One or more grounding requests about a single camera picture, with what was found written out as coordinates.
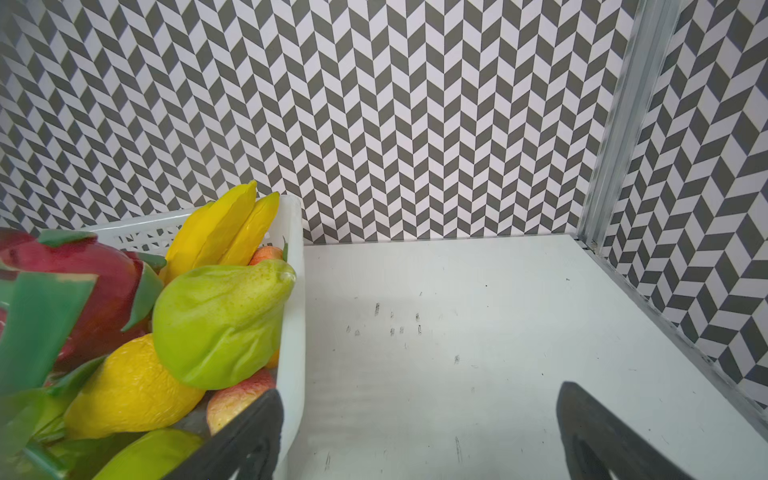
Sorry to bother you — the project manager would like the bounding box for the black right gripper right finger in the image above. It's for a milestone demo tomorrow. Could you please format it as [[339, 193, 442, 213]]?
[[556, 381, 692, 480]]

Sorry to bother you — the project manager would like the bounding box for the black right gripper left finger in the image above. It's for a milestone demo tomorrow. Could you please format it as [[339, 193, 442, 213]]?
[[166, 389, 284, 480]]

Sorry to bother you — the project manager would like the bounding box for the green pear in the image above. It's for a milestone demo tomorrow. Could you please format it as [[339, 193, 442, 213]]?
[[152, 259, 297, 390]]

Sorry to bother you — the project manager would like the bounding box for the yellow lemon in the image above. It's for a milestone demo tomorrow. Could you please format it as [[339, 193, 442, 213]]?
[[63, 334, 205, 439]]

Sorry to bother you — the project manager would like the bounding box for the red dragon fruit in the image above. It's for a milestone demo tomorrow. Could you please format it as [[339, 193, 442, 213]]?
[[1, 227, 164, 479]]

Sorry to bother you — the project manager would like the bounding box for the green mango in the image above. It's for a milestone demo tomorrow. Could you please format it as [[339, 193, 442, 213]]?
[[93, 429, 203, 480]]

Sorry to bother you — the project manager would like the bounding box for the orange fruit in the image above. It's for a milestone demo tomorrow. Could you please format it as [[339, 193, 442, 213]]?
[[249, 245, 284, 266]]

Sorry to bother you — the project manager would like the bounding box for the yellow banana bunch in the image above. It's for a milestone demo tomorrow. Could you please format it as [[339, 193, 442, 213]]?
[[161, 181, 280, 284]]

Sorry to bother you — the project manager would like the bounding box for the white plastic fruit basket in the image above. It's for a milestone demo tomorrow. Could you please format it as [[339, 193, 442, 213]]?
[[86, 195, 306, 479]]

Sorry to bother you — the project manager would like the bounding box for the aluminium right corner post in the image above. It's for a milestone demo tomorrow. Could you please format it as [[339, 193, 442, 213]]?
[[577, 1, 682, 257]]

